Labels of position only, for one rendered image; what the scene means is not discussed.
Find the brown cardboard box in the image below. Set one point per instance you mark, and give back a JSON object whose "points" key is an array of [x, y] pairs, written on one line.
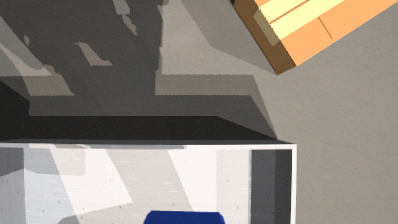
{"points": [[289, 32]]}

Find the blue block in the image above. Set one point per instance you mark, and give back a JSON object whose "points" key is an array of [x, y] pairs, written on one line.
{"points": [[183, 217]]}

